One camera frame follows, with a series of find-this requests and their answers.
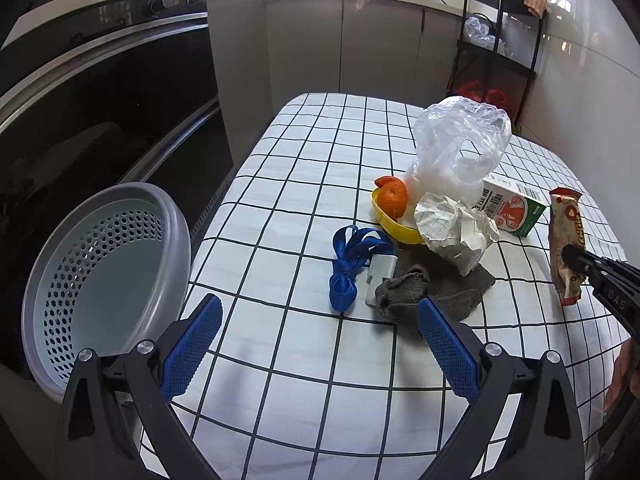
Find clear bag on shelf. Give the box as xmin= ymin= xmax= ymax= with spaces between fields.
xmin=463 ymin=13 xmax=512 ymax=58

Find grey perforated waste basket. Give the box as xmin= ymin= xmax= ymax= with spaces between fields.
xmin=21 ymin=182 xmax=191 ymax=403

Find black metal shelf rack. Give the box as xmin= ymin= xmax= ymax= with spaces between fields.
xmin=447 ymin=0 xmax=547 ymax=128

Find black built-in oven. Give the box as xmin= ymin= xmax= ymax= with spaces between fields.
xmin=1 ymin=0 xmax=233 ymax=295

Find dark grey sock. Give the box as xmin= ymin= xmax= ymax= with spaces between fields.
xmin=374 ymin=244 xmax=496 ymax=325

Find red plastic bag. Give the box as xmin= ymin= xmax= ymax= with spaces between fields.
xmin=454 ymin=79 xmax=510 ymax=113

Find red snack wrapper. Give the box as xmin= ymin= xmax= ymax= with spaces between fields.
xmin=548 ymin=188 xmax=586 ymax=307

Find green white milk carton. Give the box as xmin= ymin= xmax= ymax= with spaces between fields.
xmin=476 ymin=174 xmax=546 ymax=237

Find clear plastic bag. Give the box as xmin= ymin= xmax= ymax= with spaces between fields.
xmin=404 ymin=96 xmax=512 ymax=206

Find white checkered tablecloth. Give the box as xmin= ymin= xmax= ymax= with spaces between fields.
xmin=171 ymin=93 xmax=627 ymax=479

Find blue lanyard with card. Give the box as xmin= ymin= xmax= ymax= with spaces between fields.
xmin=327 ymin=224 xmax=399 ymax=314

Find brown cloth on rack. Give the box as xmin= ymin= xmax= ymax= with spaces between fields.
xmin=523 ymin=0 xmax=548 ymax=18

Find grey kitchen cabinets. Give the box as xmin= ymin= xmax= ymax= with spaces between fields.
xmin=206 ymin=0 xmax=461 ymax=165

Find person's right hand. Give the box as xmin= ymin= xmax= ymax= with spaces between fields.
xmin=604 ymin=339 xmax=640 ymax=415

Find crumpled white paper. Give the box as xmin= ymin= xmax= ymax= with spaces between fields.
xmin=413 ymin=193 xmax=499 ymax=276

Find orange peel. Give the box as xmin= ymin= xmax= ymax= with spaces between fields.
xmin=374 ymin=176 xmax=408 ymax=220

